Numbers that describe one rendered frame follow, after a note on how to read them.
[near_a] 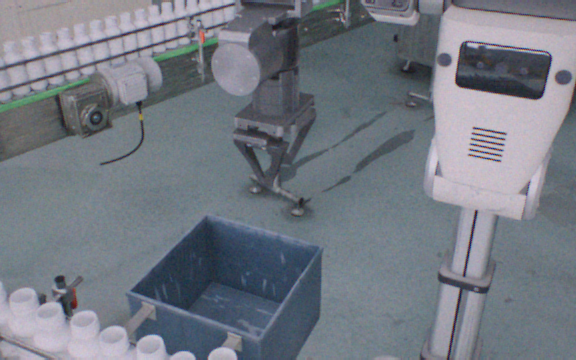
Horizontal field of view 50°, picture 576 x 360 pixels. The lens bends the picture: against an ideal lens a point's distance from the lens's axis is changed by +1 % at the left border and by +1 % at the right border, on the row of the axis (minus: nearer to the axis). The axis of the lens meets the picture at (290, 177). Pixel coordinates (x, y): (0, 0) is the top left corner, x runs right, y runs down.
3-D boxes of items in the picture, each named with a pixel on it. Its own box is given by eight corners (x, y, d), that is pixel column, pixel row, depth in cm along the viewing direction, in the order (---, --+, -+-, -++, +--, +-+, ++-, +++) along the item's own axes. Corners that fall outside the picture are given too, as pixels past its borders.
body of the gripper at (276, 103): (233, 131, 73) (230, 72, 70) (270, 99, 81) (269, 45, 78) (282, 141, 71) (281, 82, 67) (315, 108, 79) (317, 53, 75)
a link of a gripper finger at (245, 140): (234, 189, 78) (230, 122, 73) (259, 163, 83) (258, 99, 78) (282, 201, 75) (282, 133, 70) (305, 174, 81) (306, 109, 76)
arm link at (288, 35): (307, 9, 71) (263, 3, 73) (282, 26, 65) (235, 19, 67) (306, 66, 74) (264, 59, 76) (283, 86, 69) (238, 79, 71)
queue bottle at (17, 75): (12, 97, 196) (-1, 47, 187) (11, 90, 201) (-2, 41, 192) (32, 94, 198) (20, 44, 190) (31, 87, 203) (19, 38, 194)
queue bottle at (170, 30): (160, 45, 238) (155, 2, 229) (175, 42, 240) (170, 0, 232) (167, 50, 233) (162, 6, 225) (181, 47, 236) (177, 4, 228)
